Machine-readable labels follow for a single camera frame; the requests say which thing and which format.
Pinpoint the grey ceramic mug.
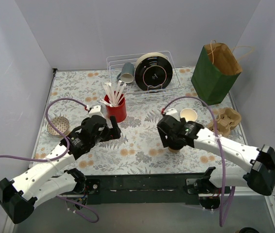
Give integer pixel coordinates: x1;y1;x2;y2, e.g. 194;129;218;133
117;63;135;83

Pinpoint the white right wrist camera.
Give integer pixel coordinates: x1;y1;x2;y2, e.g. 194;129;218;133
164;108;179;119

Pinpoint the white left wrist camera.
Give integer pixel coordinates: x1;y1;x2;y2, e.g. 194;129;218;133
88;105;104;117

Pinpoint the black round plate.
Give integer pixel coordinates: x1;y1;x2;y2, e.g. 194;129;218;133
134;52;173;91

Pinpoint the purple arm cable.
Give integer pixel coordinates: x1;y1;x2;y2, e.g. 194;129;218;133
0;98;100;223
161;96;236;227

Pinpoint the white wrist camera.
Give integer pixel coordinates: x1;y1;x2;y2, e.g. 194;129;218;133
88;105;104;117
164;108;179;119

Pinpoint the patterned small bowl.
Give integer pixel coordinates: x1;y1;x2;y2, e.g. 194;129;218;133
47;116;69;136

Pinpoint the red ribbed straw holder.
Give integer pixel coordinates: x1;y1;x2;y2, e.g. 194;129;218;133
106;94;127;123

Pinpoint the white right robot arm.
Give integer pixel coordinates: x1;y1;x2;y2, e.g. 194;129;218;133
157;115;275;196

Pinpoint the green paper bag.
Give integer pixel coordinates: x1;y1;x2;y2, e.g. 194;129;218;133
191;40;254;105

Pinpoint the white wrapped straw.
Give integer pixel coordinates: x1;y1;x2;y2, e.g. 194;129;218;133
103;83;116;106
107;83;119;106
115;82;127;106
100;100;114;107

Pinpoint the cardboard cup carrier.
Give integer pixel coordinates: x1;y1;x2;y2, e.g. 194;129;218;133
216;107;241;137

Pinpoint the white wire dish rack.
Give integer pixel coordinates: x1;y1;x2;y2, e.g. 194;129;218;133
106;51;181;104

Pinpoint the brown paper coffee cup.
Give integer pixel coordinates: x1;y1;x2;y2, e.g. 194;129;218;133
168;147;180;153

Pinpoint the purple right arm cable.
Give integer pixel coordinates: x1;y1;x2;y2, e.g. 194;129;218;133
161;96;236;227

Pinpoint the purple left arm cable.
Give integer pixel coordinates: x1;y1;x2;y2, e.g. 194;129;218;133
0;98;100;223

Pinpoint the brown paper cup stack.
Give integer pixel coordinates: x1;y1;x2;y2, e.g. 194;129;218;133
180;108;198;122

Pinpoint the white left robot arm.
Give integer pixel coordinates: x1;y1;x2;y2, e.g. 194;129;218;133
0;115;121;224

